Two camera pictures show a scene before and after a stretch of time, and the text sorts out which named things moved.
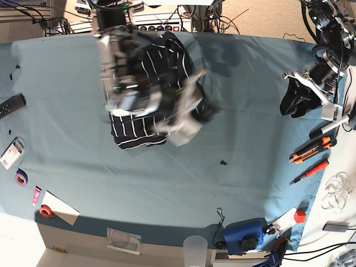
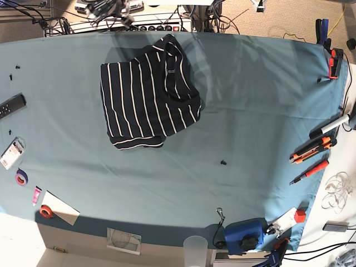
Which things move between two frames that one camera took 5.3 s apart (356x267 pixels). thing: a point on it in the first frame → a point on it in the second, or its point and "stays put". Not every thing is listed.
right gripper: (306, 98) → (260, 5)
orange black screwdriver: (319, 166) stays put
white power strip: (168, 22) stays put
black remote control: (13, 105) stays put
